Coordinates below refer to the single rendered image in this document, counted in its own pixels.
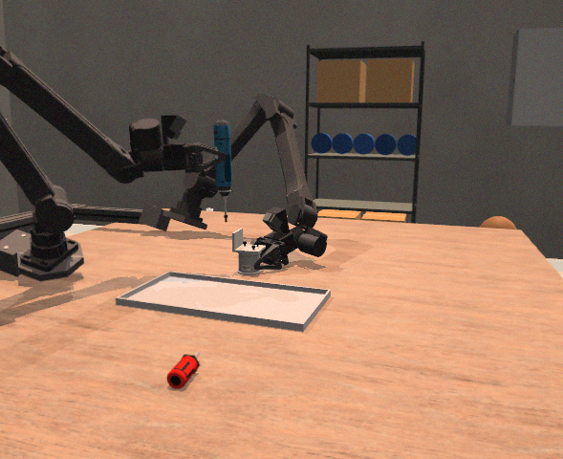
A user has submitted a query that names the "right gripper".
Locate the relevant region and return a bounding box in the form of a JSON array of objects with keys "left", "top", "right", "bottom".
[{"left": 162, "top": 143, "right": 227, "bottom": 173}]

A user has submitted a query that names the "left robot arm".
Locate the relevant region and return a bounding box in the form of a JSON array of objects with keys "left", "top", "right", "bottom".
[{"left": 169, "top": 93, "right": 328, "bottom": 257}]

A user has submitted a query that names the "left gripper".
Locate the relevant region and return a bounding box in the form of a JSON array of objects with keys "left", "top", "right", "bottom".
[{"left": 250, "top": 236, "right": 295, "bottom": 270}]

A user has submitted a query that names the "grey cylinder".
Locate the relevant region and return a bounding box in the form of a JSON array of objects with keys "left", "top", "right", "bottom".
[{"left": 237, "top": 252, "right": 261, "bottom": 275}]

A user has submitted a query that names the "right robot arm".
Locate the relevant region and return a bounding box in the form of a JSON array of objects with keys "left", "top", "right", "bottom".
[{"left": 0, "top": 45, "right": 187, "bottom": 273}]

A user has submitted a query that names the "beige metal bracket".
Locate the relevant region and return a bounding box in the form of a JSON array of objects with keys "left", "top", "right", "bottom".
[{"left": 232, "top": 228, "right": 266, "bottom": 253}]

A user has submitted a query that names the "blue screwdriver barrel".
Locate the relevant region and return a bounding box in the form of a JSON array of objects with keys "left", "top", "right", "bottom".
[{"left": 213, "top": 120, "right": 232, "bottom": 215}]

